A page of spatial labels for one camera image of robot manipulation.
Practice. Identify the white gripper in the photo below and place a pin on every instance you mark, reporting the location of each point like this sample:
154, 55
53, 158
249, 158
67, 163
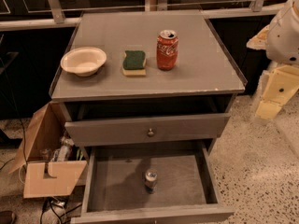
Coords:
284, 37

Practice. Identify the blue silver redbull can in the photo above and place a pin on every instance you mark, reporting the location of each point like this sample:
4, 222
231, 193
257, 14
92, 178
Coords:
150, 180

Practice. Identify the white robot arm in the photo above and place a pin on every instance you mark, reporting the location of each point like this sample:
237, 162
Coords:
280, 40

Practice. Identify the grey top drawer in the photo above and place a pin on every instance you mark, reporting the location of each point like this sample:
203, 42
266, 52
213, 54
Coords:
104, 132

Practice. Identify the grey open middle drawer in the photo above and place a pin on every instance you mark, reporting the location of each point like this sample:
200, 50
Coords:
185, 193

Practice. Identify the round metal drawer knob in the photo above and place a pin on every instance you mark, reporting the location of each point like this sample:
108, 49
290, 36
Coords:
150, 133

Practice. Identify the red coca-cola can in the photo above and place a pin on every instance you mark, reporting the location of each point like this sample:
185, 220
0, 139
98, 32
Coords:
167, 49

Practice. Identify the grey drawer cabinet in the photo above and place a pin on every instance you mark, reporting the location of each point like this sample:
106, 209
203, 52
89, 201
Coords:
205, 79

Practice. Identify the green yellow sponge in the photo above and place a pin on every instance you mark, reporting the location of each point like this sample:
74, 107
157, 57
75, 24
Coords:
134, 63

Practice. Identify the white paper bowl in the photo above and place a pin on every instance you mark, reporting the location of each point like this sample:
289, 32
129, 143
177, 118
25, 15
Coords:
83, 62

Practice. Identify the plastic bottle in box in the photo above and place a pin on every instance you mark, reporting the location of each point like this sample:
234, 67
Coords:
65, 149

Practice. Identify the open cardboard box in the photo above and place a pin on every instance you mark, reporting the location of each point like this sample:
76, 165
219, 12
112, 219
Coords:
45, 177

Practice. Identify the dark shoe on floor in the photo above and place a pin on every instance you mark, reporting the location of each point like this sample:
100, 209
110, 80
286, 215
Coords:
7, 217

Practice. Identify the metal window railing frame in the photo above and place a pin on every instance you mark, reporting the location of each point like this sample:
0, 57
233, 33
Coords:
18, 15

